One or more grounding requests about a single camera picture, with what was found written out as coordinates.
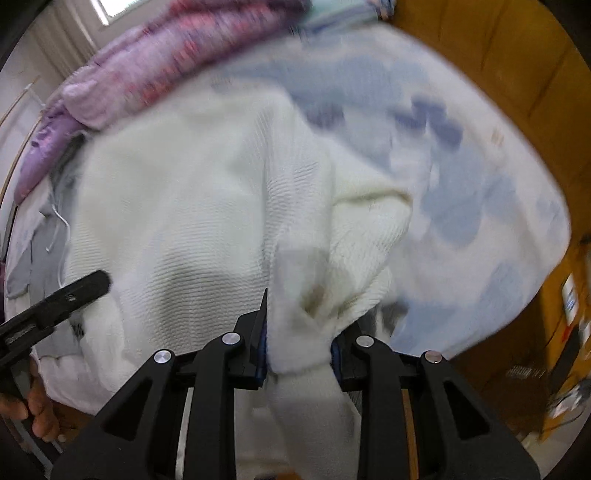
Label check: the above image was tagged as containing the clothes rack with wooden rails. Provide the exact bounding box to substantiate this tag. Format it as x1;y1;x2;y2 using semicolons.
0;76;47;199

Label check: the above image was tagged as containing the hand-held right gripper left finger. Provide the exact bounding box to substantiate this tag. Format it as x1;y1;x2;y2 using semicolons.
51;288;271;480

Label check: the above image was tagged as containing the wooden nightstand with clutter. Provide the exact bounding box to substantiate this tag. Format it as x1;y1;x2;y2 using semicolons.
499;240;591;444

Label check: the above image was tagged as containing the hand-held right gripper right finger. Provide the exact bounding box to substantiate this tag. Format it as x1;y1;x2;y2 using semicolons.
330;335;541;480

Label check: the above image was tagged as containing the window with white frame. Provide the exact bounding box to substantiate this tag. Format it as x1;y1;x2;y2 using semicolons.
95;0;127;26

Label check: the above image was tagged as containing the teal striped pillow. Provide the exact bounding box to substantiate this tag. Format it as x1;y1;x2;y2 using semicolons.
309;0;398;21

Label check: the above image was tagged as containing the grey checkered sweater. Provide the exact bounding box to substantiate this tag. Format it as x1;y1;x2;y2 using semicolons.
369;300;409;342

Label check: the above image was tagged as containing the wooden bed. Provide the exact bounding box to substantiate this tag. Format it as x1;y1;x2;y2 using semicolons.
0;0;591;444

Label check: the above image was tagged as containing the grey hoodie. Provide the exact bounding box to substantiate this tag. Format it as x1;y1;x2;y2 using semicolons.
4;168;90;358

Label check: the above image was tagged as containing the white button jacket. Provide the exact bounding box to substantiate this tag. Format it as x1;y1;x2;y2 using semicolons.
60;85;414;480

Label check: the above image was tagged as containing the purple floral quilt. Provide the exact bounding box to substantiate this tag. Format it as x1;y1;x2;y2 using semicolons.
14;0;315;204

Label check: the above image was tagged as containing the person's left hand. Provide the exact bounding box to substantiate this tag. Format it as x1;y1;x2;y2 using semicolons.
0;357;65;441

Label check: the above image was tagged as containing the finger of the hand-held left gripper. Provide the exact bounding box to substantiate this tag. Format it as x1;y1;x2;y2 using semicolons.
0;270;112;344

